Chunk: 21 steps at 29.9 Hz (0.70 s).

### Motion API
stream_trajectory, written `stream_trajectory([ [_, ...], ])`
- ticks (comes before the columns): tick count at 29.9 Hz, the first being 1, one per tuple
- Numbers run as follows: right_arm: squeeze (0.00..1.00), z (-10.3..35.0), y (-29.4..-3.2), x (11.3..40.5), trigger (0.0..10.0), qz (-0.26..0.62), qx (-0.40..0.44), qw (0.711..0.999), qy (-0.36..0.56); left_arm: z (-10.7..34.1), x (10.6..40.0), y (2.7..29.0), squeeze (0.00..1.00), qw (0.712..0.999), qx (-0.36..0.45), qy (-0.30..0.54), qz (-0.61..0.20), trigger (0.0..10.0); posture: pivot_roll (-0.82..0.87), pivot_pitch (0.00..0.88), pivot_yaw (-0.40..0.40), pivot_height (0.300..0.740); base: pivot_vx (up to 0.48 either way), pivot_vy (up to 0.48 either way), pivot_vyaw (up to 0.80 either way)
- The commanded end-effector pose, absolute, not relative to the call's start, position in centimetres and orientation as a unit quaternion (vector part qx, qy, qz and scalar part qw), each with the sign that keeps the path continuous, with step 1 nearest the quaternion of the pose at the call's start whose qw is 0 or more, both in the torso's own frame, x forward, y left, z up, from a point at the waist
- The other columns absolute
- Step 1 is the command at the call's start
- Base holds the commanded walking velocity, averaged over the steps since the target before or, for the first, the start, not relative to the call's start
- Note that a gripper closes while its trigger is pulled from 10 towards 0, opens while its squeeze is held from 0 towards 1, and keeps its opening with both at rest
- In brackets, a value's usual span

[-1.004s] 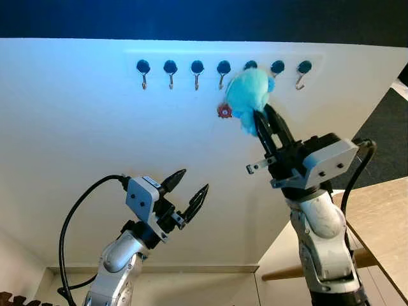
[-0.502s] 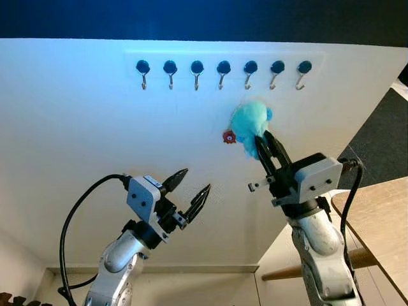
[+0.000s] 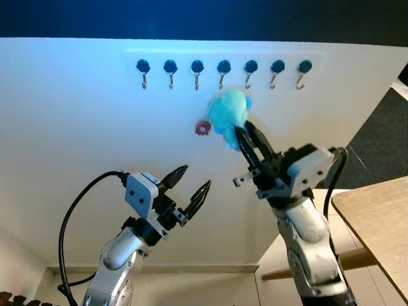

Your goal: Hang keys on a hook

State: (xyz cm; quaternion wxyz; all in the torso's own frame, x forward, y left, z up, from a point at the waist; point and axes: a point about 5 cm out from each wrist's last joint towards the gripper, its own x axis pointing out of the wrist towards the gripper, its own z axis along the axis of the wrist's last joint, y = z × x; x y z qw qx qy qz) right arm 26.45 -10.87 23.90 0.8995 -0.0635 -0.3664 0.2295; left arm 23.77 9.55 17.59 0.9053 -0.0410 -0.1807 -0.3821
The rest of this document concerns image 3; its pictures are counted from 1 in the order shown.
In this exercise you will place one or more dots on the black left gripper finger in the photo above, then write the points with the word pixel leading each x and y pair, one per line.
pixel 174 179
pixel 198 198

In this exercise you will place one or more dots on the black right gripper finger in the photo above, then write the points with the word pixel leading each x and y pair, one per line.
pixel 248 152
pixel 262 143

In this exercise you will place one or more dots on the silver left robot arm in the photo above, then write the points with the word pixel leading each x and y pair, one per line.
pixel 118 255

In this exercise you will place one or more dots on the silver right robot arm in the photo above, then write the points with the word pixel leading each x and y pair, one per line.
pixel 306 236

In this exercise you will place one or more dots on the metal hook with black knob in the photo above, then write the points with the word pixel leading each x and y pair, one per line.
pixel 250 65
pixel 277 65
pixel 170 65
pixel 224 65
pixel 305 65
pixel 197 65
pixel 143 65

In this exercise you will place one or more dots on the white board panel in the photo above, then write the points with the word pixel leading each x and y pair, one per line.
pixel 76 127

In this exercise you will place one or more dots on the light wooden table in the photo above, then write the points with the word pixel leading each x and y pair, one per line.
pixel 382 217

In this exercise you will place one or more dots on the black foam floor mat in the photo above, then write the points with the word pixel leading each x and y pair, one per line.
pixel 9 301

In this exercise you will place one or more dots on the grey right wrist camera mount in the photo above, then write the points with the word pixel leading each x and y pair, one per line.
pixel 312 167

